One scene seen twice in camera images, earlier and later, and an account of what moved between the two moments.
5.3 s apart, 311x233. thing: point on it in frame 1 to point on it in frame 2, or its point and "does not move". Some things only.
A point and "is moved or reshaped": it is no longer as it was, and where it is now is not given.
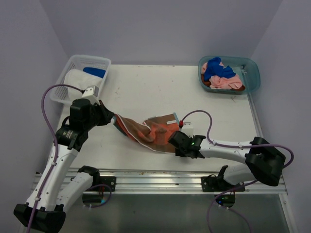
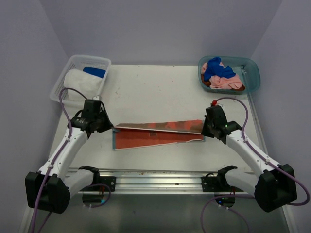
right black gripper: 178,152 to 204,130
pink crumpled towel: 216,82 does not move
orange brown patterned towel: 155,134 is moved or reshaped
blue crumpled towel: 213,68 does not move
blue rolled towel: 97,72 does not move
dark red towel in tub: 208,84 does not move
